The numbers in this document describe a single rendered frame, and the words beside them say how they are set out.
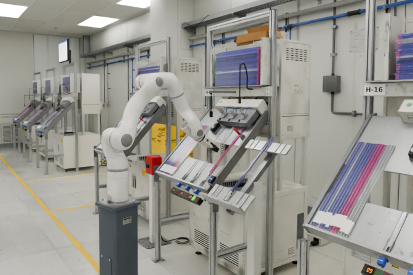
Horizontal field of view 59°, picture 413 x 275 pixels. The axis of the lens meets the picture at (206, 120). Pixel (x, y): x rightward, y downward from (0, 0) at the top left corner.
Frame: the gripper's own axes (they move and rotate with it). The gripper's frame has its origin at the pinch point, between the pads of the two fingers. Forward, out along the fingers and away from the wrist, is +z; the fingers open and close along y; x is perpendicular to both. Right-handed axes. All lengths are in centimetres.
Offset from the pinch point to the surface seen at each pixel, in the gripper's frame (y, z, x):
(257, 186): -52, 2, 17
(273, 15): -25, -30, -92
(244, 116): -12.0, -0.4, -28.4
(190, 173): 8.9, -2.3, 22.6
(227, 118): 6.0, 0.2, -26.2
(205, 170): -4.5, -1.4, 17.6
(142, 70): 167, -20, -67
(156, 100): 127, -3, -38
